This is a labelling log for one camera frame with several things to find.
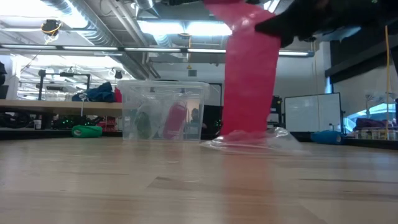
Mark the clear plastic zip bag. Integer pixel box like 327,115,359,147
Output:
200,126,312,156

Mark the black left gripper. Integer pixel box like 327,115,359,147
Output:
169,0,206,6

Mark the bagged green bandage roll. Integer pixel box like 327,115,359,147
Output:
135,110,154,140

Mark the bagged red bandage roll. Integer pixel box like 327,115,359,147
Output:
162,101,188,140

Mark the black camera rig frame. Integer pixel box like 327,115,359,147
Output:
37,69,91,101

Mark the long ceiling light strip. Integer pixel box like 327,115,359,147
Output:
0,44,315,58

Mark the yellow ceiling cable reel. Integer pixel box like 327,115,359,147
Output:
40,19,62,37

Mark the blue bandage roll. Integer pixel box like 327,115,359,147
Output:
310,130,343,146

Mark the red elastic bandage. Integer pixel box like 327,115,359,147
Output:
203,0,282,141

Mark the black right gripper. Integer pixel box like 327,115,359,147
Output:
254,0,386,48

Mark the blue cloth pile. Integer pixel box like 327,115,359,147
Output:
72,82,116,103

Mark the clear plastic storage bin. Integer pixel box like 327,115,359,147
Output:
117,80,211,142

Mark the long wooden workbench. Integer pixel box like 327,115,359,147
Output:
0,99,123,118

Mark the row of small bottles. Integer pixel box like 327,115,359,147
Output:
354,129,398,141

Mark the white whiteboard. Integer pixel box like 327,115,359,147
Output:
284,92,343,133

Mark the purple cloth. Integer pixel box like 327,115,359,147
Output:
354,117,391,130

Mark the person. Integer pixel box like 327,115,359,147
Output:
189,108,208,130

